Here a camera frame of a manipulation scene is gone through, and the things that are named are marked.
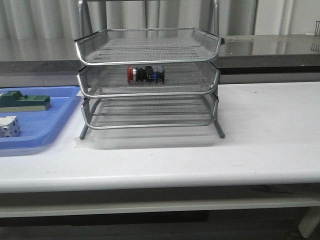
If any red emergency stop button switch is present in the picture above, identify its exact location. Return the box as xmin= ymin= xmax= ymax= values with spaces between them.
xmin=127 ymin=65 xmax=165 ymax=84

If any mesh rack tray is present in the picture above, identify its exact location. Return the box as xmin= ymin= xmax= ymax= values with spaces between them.
xmin=81 ymin=94 xmax=219 ymax=130
xmin=75 ymin=27 xmax=221 ymax=66
xmin=77 ymin=62 xmax=220 ymax=98

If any blue plastic tray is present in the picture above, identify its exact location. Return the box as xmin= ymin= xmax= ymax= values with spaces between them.
xmin=0 ymin=86 xmax=82 ymax=150

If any grey stone counter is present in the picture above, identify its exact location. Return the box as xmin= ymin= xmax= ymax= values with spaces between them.
xmin=0 ymin=34 xmax=320 ymax=88

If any green terminal block component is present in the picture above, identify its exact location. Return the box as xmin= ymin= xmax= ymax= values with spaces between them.
xmin=0 ymin=90 xmax=51 ymax=113

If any white perforated block component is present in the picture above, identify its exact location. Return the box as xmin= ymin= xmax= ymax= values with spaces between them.
xmin=0 ymin=115 xmax=20 ymax=138

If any white pleated curtain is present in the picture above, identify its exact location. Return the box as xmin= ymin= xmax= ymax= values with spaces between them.
xmin=0 ymin=0 xmax=320 ymax=62

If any white table leg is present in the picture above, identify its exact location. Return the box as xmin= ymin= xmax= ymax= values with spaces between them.
xmin=298 ymin=206 xmax=320 ymax=238

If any grey metal rack frame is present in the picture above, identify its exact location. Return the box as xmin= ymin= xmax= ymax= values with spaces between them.
xmin=75 ymin=0 xmax=225 ymax=138

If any white table frame rail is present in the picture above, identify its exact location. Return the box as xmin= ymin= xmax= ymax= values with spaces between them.
xmin=0 ymin=195 xmax=320 ymax=218

